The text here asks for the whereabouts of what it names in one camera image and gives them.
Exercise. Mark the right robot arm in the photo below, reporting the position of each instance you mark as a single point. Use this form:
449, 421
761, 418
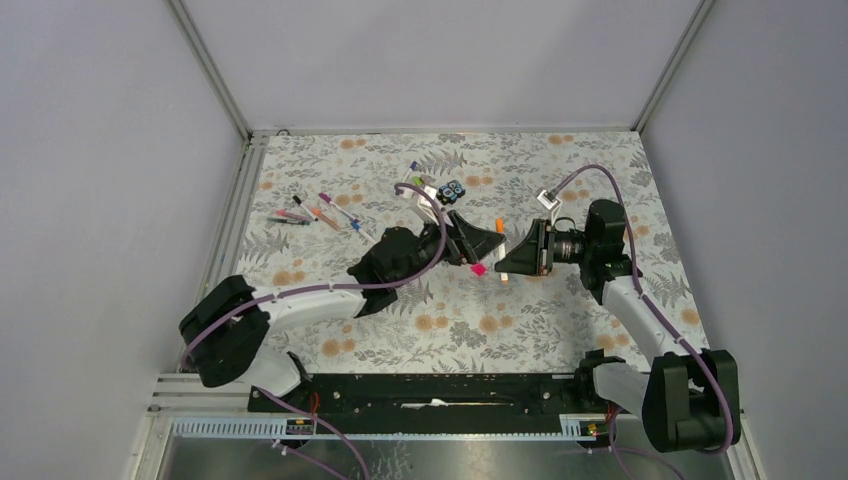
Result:
689, 399

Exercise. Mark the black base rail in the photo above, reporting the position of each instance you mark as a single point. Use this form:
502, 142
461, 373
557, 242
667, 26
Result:
449, 404

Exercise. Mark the black cap pen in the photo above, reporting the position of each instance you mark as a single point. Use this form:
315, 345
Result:
303, 207

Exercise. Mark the pink highlighter cap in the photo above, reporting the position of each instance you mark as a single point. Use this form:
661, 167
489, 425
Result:
478, 269

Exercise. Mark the orange tip white pen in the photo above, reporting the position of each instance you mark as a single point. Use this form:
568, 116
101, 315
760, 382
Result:
501, 251

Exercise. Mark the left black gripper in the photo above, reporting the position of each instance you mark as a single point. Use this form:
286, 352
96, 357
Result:
465, 243

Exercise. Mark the orange pen left group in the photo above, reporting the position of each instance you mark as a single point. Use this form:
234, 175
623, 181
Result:
325, 219

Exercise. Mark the floral table mat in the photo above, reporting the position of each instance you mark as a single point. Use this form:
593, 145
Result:
451, 320

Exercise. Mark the dark green pen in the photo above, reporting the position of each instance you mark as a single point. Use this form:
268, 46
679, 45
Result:
288, 221

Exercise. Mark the pink pen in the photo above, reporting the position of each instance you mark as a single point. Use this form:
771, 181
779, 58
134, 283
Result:
293, 216

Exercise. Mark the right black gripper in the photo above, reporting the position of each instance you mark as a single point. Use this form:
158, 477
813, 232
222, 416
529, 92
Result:
534, 255

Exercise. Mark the blue whiteboard marker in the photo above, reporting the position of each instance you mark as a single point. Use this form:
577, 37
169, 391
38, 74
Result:
358, 229

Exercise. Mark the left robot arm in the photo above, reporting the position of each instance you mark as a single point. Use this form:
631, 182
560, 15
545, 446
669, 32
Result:
225, 332

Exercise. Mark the magenta cap pen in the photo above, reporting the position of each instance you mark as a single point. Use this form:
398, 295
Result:
327, 199

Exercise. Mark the purple cap white pen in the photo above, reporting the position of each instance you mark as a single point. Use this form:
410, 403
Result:
407, 176

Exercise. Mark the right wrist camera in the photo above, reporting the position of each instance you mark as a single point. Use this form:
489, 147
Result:
549, 201

